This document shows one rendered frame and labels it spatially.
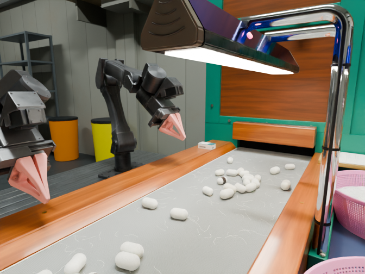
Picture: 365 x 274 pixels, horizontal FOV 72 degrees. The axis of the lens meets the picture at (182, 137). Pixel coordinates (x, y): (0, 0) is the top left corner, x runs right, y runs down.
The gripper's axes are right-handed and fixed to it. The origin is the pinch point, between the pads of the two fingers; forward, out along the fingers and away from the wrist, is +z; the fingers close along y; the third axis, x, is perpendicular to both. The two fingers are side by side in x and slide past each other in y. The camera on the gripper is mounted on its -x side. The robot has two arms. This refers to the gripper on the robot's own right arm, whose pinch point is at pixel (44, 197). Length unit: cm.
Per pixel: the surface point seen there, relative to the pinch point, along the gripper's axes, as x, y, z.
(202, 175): 1.1, 42.6, 9.9
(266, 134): -12, 76, 11
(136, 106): 116, 206, -128
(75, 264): -3.1, -2.7, 12.5
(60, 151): 234, 169, -168
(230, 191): -8.7, 32.2, 18.5
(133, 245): -5.9, 4.5, 15.3
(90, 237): 2.5, 4.4, 9.0
